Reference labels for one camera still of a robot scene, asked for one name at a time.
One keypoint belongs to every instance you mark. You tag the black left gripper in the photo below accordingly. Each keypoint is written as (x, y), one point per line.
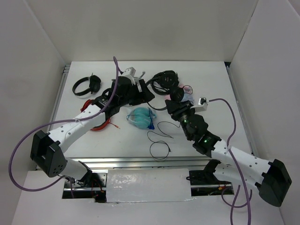
(145, 95)

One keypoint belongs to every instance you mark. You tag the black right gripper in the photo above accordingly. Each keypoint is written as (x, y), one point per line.
(176, 108)

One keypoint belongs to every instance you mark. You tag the black Panasonic headphones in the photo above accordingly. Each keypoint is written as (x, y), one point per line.
(163, 83)

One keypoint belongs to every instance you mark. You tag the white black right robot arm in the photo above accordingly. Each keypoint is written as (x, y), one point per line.
(269, 178)

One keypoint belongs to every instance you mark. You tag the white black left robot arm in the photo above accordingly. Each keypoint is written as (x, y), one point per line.
(48, 149)

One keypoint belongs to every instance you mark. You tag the grey white headphones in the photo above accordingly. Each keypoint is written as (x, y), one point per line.
(136, 72)

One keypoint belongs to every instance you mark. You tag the pink and blue headphones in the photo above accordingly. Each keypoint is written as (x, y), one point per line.
(188, 93)

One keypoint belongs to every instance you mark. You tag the teal cat ear headphones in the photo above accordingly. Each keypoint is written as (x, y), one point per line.
(142, 118)

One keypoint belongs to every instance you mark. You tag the white front cover panel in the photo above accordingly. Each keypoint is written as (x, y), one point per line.
(149, 185)

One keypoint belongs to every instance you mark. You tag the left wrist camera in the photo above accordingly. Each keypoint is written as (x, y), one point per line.
(128, 82)

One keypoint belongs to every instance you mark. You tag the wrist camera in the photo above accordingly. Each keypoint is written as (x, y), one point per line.
(201, 106)
(128, 82)

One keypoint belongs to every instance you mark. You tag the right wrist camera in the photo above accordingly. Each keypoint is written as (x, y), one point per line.
(201, 106)

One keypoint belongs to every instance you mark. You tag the aluminium base frame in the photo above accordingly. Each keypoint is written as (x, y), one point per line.
(122, 145)

